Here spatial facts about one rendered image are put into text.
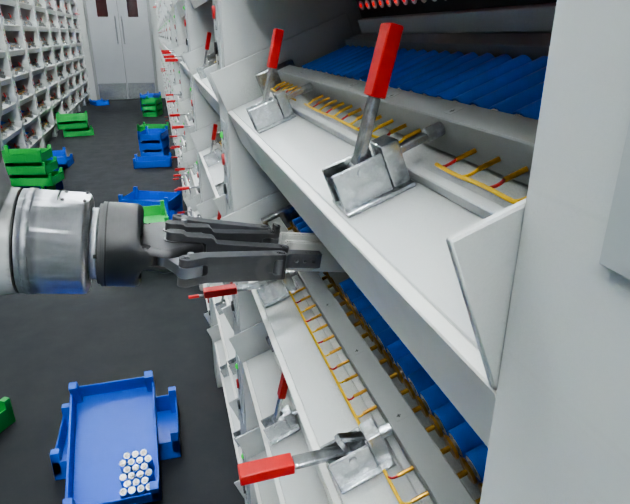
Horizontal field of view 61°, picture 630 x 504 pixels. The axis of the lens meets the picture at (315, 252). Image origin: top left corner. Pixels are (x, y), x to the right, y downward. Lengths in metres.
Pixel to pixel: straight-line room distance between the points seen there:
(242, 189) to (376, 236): 0.50
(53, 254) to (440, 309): 0.34
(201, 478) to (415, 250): 1.27
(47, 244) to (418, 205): 0.31
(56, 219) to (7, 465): 1.23
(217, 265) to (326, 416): 0.15
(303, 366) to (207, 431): 1.11
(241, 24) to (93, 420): 1.10
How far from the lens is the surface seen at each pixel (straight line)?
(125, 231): 0.47
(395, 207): 0.27
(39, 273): 0.48
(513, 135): 0.25
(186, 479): 1.46
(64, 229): 0.47
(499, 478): 0.17
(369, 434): 0.37
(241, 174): 0.74
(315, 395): 0.45
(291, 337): 0.53
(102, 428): 1.52
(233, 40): 0.72
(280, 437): 0.70
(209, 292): 0.58
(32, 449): 1.68
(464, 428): 0.36
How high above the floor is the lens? 1.01
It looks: 22 degrees down
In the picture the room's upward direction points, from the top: straight up
